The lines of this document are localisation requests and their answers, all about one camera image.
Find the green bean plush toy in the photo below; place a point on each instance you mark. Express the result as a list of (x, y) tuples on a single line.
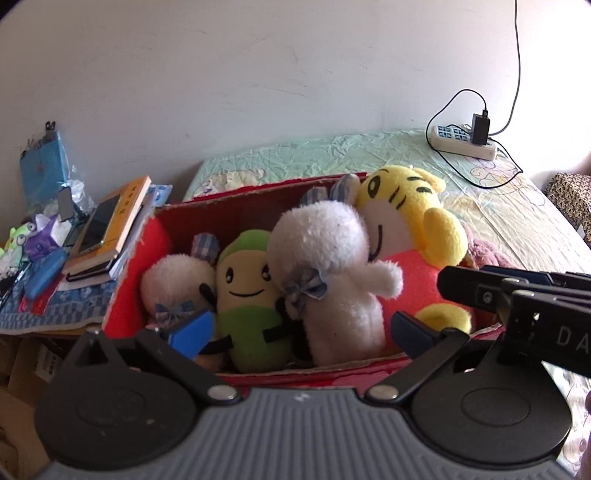
[(245, 307)]

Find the red cardboard box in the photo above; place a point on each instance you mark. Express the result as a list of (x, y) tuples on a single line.
[(172, 228)]

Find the black charger adapter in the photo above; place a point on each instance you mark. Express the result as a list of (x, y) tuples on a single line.
[(480, 128)]

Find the white power strip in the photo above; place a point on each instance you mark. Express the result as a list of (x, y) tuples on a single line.
[(454, 140)]

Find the floral brown cloth cover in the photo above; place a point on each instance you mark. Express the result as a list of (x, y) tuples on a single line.
[(570, 194)]

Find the smartphone on book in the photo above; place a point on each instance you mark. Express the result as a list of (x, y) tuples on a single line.
[(96, 228)]

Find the cartoon print bed sheet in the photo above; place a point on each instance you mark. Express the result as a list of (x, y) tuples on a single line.
[(499, 204)]

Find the blue plastic bag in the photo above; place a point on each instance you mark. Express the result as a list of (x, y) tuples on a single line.
[(45, 171)]

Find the blue checkered cloth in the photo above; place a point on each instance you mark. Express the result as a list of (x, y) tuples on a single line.
[(59, 311)]

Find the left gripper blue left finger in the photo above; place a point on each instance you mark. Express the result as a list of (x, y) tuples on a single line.
[(167, 352)]

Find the white rabbit plush blue bow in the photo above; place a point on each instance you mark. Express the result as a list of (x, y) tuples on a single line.
[(319, 257)]

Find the small white rabbit plush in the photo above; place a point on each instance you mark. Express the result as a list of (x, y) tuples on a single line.
[(180, 286)]

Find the pink teddy bear plush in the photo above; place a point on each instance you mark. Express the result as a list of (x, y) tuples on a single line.
[(482, 252)]

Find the yellow book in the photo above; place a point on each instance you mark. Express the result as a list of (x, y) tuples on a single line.
[(132, 195)]

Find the yellow tiger plush toy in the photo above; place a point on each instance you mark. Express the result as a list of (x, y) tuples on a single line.
[(408, 224)]

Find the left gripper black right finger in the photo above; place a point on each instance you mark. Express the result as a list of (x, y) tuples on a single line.
[(429, 351)]

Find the green frog toy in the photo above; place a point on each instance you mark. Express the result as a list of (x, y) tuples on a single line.
[(16, 240)]

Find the blue pencil case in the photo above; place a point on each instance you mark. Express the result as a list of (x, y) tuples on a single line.
[(47, 272)]

